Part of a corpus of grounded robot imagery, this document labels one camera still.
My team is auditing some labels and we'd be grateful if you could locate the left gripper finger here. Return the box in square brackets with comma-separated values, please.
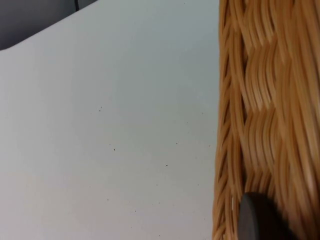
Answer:
[237, 191, 296, 240]

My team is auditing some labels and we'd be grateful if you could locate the pale brown wicker basket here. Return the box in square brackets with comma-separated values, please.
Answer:
[211, 0, 320, 240]

